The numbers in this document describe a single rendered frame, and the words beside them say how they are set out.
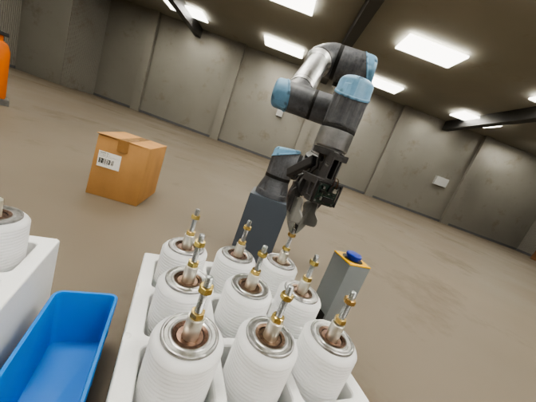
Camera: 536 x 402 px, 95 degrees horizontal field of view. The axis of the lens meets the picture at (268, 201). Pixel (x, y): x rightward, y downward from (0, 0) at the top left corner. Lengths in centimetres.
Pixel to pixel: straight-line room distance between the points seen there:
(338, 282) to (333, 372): 26
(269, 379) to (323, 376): 10
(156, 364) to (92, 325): 34
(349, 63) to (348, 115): 47
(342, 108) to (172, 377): 52
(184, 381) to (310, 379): 21
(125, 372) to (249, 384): 16
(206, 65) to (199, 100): 120
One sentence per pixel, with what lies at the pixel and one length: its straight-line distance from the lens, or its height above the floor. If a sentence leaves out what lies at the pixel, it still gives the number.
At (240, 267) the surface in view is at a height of 25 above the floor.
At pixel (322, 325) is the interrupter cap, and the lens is 50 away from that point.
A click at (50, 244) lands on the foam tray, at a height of 18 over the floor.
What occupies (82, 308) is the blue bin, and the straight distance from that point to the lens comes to 66.
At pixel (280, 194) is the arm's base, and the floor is 33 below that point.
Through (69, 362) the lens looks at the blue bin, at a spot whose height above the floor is 0.
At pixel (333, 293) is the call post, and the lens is 69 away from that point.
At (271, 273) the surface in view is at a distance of 61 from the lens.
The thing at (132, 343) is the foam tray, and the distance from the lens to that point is 46.
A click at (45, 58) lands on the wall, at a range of 1106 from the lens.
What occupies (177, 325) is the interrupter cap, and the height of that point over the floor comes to 25.
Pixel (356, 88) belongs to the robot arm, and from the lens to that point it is 56.
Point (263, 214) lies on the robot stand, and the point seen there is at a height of 23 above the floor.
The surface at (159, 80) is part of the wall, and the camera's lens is 1061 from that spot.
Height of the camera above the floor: 51
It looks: 12 degrees down
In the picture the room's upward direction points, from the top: 20 degrees clockwise
